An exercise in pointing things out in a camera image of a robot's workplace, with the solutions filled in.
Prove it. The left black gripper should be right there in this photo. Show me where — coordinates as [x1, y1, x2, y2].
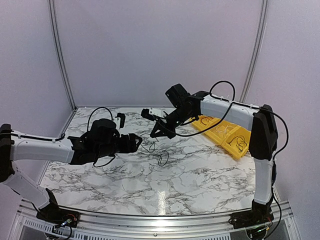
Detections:
[95, 133, 143, 159]

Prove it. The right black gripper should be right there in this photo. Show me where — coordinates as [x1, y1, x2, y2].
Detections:
[150, 106, 194, 139]

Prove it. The cable pile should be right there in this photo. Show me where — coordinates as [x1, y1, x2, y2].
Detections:
[138, 133, 170, 168]

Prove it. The long red cable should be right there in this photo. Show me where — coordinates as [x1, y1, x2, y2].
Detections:
[199, 115, 218, 127]

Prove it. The white cable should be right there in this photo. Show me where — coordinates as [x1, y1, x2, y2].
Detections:
[214, 124, 235, 135]

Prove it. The black cable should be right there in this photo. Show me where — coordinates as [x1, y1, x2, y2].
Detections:
[226, 134, 249, 153]

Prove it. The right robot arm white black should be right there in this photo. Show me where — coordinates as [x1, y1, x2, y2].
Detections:
[141, 83, 282, 225]

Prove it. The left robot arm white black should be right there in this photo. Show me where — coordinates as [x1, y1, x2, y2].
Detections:
[0, 113, 142, 223]

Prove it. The yellow bin left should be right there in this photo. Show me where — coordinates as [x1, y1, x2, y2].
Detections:
[191, 115, 226, 134]

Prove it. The yellow bin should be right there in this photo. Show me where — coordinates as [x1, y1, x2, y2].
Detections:
[221, 127, 251, 160]
[191, 115, 226, 134]
[204, 121, 240, 146]

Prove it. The yellow bin middle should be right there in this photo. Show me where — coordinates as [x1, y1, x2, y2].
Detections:
[204, 121, 240, 146]

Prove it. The yellow bin right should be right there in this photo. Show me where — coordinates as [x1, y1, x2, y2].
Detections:
[221, 127, 251, 160]

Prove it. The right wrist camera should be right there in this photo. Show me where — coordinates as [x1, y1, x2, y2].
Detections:
[140, 107, 168, 121]

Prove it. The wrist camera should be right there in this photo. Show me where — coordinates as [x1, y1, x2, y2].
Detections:
[140, 107, 168, 121]
[113, 112, 126, 130]

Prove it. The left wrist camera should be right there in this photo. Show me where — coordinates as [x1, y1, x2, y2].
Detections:
[113, 112, 126, 130]

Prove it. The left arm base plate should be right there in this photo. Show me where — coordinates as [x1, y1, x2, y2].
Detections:
[36, 205, 80, 228]

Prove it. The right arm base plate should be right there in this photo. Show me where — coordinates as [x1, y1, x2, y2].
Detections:
[228, 210, 274, 229]

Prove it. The aluminium front rail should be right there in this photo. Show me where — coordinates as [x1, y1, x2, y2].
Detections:
[7, 200, 301, 240]

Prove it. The right aluminium frame post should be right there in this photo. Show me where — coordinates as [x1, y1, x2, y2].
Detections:
[239, 0, 270, 103]

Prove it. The aluminium frame post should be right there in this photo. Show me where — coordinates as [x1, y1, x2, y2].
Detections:
[47, 0, 77, 111]
[239, 0, 270, 103]

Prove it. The left aluminium frame post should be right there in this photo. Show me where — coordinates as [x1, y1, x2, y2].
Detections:
[47, 0, 77, 111]

